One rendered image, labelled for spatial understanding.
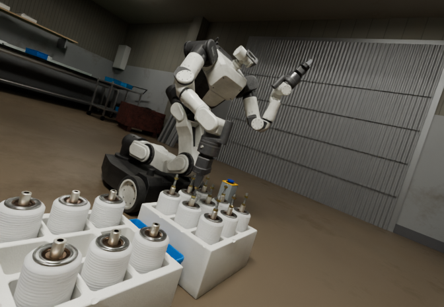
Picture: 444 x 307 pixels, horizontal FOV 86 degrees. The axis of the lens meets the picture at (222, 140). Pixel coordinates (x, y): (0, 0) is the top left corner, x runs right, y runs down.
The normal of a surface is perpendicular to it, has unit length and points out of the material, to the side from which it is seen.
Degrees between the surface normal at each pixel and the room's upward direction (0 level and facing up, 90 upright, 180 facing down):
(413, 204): 90
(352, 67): 90
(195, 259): 90
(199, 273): 90
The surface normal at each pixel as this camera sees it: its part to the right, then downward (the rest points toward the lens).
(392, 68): -0.55, -0.15
